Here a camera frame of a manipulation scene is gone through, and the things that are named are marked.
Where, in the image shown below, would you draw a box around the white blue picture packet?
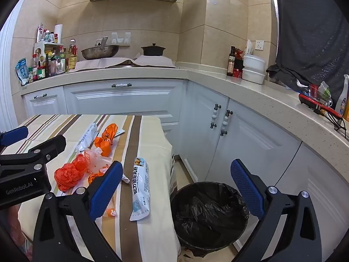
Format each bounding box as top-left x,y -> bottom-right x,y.
129,157 -> 151,222

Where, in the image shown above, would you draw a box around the yellow cooking oil bottle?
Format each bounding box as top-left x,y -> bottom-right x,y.
67,40 -> 78,70

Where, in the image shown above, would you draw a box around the dark olive oil bottle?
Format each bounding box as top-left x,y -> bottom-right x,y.
226,46 -> 236,77

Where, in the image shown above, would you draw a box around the striped tablecloth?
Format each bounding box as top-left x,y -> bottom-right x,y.
0,114 -> 182,262

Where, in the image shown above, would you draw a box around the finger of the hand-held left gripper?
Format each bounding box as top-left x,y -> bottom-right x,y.
0,134 -> 67,182
0,127 -> 29,147

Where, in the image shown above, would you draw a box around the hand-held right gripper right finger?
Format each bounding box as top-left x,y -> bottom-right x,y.
230,159 -> 323,262

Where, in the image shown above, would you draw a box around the black lidded pot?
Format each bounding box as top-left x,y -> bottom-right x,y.
141,43 -> 166,57

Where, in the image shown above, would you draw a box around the white black door handle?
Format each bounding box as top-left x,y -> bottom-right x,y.
220,110 -> 234,136
210,104 -> 222,129

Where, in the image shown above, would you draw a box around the small orange bag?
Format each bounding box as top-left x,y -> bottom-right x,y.
72,154 -> 90,174

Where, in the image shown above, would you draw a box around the white lidded container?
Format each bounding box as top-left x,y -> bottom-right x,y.
241,68 -> 267,85
243,55 -> 267,73

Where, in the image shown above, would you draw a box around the black lined trash bin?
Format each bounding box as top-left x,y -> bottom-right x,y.
170,181 -> 250,252

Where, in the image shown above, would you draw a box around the spice rack with bottles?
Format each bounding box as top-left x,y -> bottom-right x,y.
27,23 -> 78,84

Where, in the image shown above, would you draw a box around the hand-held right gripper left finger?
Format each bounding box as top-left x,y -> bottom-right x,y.
32,161 -> 124,262

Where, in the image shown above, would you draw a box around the plain orange plastic bag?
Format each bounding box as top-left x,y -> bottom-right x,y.
94,136 -> 113,157

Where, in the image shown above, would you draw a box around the red flat appliance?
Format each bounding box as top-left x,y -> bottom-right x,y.
298,93 -> 344,119

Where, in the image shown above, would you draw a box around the black cable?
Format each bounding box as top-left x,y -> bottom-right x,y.
313,109 -> 348,138

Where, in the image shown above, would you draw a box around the printed orange snack packet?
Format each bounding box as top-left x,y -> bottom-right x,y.
101,124 -> 120,140

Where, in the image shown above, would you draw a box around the long white packet blue text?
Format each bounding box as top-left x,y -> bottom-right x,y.
77,123 -> 99,154

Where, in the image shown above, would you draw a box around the beige stone countertop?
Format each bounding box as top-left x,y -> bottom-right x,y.
20,61 -> 349,170

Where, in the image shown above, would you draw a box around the beige stove cover cloth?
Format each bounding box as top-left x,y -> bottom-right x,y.
74,55 -> 176,70

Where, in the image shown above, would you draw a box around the red packets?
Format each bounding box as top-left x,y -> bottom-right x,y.
233,48 -> 245,79

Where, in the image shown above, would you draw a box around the clear orange printed plastic bag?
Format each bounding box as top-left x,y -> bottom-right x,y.
82,147 -> 113,174

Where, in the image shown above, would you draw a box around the green white packets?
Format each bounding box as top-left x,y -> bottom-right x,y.
309,81 -> 333,107

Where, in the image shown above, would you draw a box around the paper towel roll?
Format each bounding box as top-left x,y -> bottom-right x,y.
54,24 -> 64,44

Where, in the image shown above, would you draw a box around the white spray bottle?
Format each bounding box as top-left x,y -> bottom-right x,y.
335,74 -> 349,121

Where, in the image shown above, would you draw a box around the large orange bag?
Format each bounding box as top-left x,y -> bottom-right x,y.
54,163 -> 83,192

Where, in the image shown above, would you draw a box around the blue seasoning packet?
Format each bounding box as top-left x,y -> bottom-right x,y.
15,58 -> 29,86

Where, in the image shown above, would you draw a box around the steel wok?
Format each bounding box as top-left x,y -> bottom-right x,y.
81,36 -> 121,61

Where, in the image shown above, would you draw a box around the dark curtain cloth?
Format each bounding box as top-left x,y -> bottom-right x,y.
266,0 -> 349,97

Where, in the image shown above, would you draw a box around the white spice rack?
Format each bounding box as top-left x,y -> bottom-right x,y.
33,42 -> 65,75

